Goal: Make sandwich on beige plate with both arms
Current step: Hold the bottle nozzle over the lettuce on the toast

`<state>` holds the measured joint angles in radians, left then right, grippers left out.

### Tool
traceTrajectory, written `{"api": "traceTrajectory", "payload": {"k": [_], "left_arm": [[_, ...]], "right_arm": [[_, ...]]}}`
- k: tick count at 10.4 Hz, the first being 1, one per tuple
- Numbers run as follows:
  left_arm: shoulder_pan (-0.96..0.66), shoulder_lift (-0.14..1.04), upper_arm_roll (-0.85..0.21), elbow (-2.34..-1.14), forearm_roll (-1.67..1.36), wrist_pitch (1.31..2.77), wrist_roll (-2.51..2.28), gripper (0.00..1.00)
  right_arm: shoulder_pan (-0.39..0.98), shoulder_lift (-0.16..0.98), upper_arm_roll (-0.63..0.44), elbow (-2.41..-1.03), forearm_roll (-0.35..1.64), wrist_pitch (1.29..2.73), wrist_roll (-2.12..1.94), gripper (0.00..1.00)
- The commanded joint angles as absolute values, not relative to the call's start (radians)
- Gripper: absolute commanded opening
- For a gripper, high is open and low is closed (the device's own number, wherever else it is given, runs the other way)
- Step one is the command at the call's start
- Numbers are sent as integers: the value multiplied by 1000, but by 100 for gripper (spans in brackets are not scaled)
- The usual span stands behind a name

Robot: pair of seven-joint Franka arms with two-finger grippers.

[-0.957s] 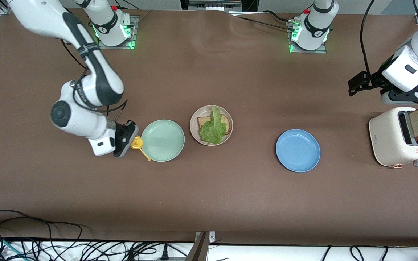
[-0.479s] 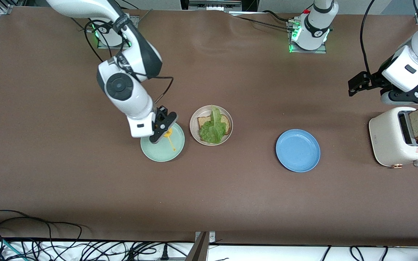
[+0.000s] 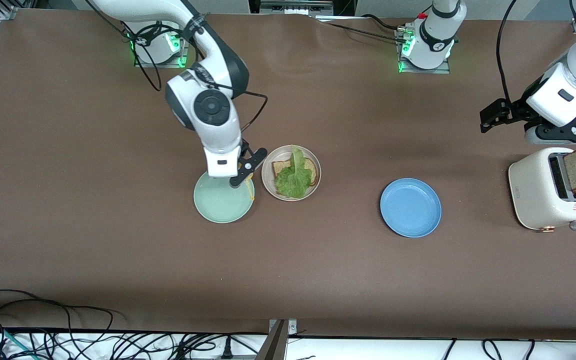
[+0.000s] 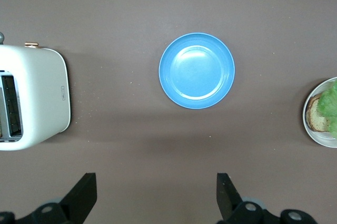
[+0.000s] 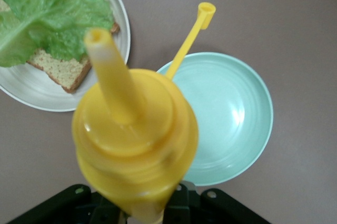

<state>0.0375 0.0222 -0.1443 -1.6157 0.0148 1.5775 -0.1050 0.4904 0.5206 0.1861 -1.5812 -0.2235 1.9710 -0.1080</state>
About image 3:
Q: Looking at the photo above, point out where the yellow mustard squeeze bottle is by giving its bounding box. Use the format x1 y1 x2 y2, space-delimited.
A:
238 158 256 202

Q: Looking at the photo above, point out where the beige plate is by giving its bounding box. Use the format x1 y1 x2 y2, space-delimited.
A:
261 145 322 202

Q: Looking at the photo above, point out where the green lettuce leaf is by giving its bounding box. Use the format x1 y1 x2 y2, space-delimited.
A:
274 145 314 199

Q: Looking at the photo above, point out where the mint green plate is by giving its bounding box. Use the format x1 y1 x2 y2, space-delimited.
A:
193 170 256 224

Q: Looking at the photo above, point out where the blue plate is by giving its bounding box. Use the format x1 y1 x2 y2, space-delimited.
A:
379 178 442 238

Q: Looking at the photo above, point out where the cream white toaster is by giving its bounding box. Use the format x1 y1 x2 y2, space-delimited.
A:
508 147 576 232

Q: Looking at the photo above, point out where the black and silver device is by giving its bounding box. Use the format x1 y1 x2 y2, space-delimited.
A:
248 0 356 20

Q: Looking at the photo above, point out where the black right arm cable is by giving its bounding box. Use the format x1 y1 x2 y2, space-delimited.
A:
128 22 189 92

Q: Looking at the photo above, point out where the black cable on table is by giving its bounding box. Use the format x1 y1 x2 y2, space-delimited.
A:
313 14 411 43

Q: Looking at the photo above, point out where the grey metal bracket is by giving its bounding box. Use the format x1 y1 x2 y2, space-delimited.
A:
260 318 298 360

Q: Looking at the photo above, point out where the long black looping cable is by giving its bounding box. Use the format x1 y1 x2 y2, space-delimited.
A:
0 289 121 360

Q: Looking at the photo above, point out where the thin black cable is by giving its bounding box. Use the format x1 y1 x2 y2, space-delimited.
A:
482 339 535 360
435 339 458 360

